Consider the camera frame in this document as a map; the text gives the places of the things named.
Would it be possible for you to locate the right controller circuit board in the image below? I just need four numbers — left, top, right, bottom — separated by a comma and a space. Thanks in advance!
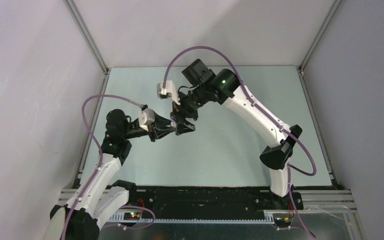
273, 217, 294, 231

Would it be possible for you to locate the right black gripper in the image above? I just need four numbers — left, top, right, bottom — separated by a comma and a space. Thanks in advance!
170, 84, 209, 136

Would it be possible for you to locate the grey slotted cable duct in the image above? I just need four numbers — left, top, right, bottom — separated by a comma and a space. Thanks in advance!
107, 212, 275, 225

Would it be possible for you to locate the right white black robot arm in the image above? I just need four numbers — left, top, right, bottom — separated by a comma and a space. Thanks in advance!
160, 58, 303, 209

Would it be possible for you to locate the aluminium frame rail front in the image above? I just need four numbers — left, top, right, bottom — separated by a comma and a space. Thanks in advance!
58, 188, 359, 213

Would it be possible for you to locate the controller circuit board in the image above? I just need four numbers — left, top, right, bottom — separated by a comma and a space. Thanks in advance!
273, 217, 294, 231
121, 211, 142, 222

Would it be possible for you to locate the left controller circuit board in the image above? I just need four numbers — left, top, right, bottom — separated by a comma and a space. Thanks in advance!
121, 211, 142, 222

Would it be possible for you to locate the white earbud charging case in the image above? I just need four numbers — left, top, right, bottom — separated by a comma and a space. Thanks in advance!
170, 121, 177, 128

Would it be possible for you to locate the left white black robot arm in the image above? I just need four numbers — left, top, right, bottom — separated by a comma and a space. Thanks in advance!
43, 106, 178, 240

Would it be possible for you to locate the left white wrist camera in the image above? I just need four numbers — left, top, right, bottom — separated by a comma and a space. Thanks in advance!
138, 108, 155, 130

